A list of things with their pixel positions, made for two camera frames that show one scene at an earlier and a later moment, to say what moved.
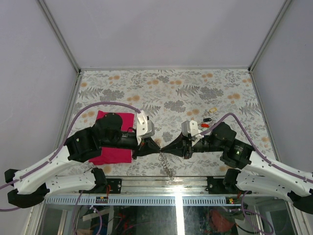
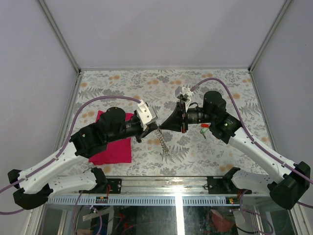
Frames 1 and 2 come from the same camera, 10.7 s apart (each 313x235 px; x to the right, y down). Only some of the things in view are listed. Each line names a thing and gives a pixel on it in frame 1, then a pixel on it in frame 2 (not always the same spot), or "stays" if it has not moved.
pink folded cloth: (110, 155) stays
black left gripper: (142, 150) to (144, 133)
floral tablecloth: (182, 104) stays
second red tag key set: (204, 125) stays
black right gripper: (180, 147) to (176, 121)
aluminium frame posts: (63, 44) stays
